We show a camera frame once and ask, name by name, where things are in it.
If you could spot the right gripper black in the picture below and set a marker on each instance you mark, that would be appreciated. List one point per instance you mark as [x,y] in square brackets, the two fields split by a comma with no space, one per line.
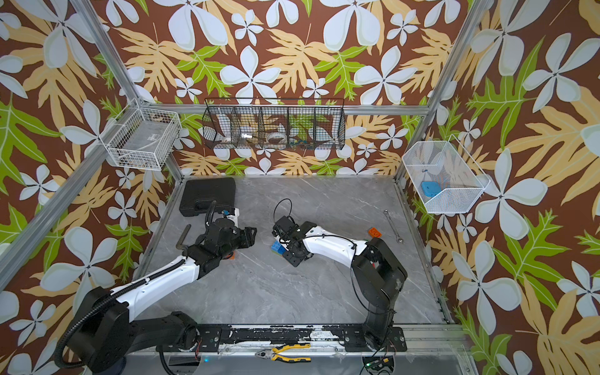
[291,260]

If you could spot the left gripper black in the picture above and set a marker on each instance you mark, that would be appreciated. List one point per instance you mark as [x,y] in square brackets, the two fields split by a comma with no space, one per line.
[247,237]

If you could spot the light blue lego brick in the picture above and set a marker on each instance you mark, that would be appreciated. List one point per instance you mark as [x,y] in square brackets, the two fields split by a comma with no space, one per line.
[275,246]

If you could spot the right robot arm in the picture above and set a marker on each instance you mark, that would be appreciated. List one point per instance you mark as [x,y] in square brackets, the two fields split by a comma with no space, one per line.
[377,275]

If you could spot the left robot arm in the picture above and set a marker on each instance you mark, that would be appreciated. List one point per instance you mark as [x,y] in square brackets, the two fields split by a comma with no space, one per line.
[107,325]

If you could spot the small orange upturned lego brick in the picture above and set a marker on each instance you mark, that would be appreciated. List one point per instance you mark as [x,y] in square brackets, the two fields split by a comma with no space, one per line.
[374,233]

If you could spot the grey allen key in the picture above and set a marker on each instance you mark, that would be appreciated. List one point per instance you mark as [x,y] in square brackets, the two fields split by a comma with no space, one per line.
[180,245]

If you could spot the black plastic tool case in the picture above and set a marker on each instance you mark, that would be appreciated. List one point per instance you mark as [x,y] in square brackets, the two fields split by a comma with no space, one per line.
[199,193]

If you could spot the silver combination wrench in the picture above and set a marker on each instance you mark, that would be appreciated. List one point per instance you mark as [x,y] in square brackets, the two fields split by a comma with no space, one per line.
[394,228]

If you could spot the yellow black pliers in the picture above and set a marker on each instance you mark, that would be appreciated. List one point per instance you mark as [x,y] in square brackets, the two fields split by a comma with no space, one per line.
[278,354]

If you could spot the blue sponge in basket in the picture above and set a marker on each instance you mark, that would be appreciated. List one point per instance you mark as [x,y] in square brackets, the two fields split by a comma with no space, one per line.
[430,188]

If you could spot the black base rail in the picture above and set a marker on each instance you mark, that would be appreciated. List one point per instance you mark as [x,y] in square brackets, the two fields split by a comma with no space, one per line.
[346,337]

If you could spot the black wire basket centre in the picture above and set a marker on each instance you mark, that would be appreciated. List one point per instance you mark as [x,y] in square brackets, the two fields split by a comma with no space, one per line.
[277,123]

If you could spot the white wire basket left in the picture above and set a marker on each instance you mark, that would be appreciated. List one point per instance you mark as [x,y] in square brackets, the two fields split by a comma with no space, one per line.
[142,137]

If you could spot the white wire basket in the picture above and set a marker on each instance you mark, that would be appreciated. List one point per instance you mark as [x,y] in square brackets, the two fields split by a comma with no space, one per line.
[142,137]
[450,164]

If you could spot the white wire basket right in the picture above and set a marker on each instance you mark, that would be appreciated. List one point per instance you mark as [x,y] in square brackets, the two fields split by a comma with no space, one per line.
[450,164]

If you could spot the aluminium frame post left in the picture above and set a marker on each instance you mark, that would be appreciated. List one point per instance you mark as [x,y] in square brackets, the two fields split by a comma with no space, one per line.
[116,66]

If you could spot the aluminium frame post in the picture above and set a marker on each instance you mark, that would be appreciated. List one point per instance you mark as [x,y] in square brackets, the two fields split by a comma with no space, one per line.
[116,66]
[459,50]

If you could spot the aluminium frame post right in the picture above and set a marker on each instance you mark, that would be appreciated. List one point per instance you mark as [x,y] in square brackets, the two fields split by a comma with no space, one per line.
[459,50]

